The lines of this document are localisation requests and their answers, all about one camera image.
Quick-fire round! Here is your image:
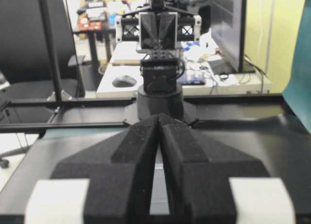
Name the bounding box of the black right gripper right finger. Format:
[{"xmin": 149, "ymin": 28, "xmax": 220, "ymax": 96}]
[{"xmin": 159, "ymin": 114, "xmax": 296, "ymax": 224}]

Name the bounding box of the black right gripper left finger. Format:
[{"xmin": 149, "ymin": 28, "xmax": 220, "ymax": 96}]
[{"xmin": 24, "ymin": 116, "xmax": 159, "ymax": 224}]

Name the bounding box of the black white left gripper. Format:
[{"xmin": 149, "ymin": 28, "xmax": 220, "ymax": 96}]
[{"xmin": 116, "ymin": 1, "xmax": 202, "ymax": 51}]

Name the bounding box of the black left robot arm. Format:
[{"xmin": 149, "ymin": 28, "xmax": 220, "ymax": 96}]
[{"xmin": 24, "ymin": 0, "xmax": 201, "ymax": 224}]

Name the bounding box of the white desk with clutter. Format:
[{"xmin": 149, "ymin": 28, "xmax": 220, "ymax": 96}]
[{"xmin": 96, "ymin": 42, "xmax": 272, "ymax": 99}]

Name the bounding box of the grey computer mouse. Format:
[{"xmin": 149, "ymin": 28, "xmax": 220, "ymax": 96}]
[{"xmin": 112, "ymin": 75, "xmax": 137, "ymax": 88}]

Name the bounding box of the red box on desk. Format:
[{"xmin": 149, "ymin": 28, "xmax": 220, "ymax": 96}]
[{"xmin": 78, "ymin": 17, "xmax": 102, "ymax": 31}]

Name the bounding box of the black computer monitor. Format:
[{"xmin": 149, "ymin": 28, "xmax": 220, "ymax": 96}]
[{"xmin": 210, "ymin": 0, "xmax": 255, "ymax": 74}]

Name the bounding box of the teal backdrop sheet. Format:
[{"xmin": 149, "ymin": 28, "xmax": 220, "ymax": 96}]
[{"xmin": 282, "ymin": 0, "xmax": 311, "ymax": 132}]

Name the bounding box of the black office chair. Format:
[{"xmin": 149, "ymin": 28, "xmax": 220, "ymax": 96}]
[{"xmin": 0, "ymin": 0, "xmax": 85, "ymax": 99}]

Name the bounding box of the black aluminium frame rail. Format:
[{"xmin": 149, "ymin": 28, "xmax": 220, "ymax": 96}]
[{"xmin": 0, "ymin": 99, "xmax": 134, "ymax": 133}]

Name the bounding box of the black vertical frame pole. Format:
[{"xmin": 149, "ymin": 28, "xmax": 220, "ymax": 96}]
[{"xmin": 38, "ymin": 0, "xmax": 62, "ymax": 102}]

